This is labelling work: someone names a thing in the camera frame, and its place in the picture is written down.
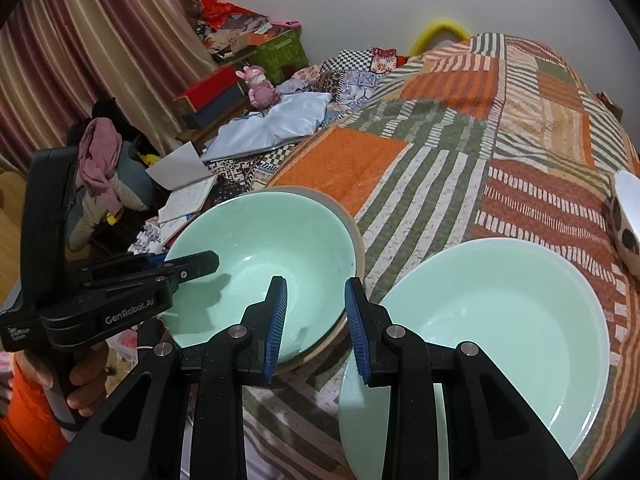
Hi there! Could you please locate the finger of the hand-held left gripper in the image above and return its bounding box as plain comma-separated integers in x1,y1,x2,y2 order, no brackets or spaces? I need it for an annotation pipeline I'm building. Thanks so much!
67,253,169,273
70,251,220,295

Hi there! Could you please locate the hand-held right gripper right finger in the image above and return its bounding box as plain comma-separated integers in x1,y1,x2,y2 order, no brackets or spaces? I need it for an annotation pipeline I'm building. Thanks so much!
344,276,578,480

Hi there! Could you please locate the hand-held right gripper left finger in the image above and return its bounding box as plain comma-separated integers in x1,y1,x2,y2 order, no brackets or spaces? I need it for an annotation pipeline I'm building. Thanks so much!
47,275,290,480

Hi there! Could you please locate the green bowl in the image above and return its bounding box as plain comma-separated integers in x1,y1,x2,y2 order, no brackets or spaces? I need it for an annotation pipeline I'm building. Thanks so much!
164,190,358,365

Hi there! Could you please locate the white plate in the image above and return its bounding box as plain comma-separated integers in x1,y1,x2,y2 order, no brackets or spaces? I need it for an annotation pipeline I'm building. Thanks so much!
338,236,613,480

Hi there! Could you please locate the person's left hand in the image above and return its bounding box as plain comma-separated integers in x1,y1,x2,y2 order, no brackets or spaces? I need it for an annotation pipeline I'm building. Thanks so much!
15,346,109,419

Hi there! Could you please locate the open handwritten notebook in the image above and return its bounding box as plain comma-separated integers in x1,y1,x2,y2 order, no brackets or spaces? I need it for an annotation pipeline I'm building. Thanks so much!
158,176,219,224

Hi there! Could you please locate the white plastic bag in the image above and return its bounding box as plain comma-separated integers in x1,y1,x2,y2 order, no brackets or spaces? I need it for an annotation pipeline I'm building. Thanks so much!
106,329,139,362

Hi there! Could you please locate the grey cover notebook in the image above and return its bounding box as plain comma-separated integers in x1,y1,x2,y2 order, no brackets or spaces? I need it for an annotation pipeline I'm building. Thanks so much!
146,141,217,192

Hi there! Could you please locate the pink scarf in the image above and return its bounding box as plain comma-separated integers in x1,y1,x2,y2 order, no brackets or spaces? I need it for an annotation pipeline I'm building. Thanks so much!
79,117,124,212

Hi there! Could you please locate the dark grey box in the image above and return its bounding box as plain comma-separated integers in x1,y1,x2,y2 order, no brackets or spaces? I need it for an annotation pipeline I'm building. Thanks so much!
181,85,252,129

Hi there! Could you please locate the pale blue cloth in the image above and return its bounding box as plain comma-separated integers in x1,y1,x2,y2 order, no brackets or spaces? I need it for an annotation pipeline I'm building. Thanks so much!
202,92,334,163

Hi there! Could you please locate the red box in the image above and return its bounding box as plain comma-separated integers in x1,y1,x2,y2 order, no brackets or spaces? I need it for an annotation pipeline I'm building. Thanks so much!
174,65,247,112

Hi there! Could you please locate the pink figurine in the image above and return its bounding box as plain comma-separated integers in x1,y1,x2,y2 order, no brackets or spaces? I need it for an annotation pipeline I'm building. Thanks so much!
236,65,281,110

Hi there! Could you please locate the orange striped patchwork blanket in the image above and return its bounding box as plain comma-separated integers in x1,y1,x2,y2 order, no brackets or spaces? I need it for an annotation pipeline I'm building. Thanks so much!
240,32,640,480

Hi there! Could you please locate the striped curtain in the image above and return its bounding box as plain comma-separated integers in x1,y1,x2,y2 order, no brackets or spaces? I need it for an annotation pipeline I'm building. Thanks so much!
0,0,217,176

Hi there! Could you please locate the green box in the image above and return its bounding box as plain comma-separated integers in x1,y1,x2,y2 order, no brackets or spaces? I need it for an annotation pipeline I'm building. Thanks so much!
252,27,309,84

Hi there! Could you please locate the checkered patchwork cloth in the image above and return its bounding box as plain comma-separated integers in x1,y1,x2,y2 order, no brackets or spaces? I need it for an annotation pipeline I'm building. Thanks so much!
207,47,416,196

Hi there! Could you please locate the orange plastic bag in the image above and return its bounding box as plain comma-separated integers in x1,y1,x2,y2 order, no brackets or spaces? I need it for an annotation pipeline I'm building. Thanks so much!
200,0,237,29

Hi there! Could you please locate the white brown-spotted bowl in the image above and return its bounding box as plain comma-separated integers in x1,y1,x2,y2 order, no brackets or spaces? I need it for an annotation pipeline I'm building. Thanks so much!
605,170,640,279

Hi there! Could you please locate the yellow foam tube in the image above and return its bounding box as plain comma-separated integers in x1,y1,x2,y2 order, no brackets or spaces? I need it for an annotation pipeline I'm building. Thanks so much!
408,20,472,57

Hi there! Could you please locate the brown wooden furniture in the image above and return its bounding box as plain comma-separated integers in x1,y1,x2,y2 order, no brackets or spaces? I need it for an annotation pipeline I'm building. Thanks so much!
597,91,624,122

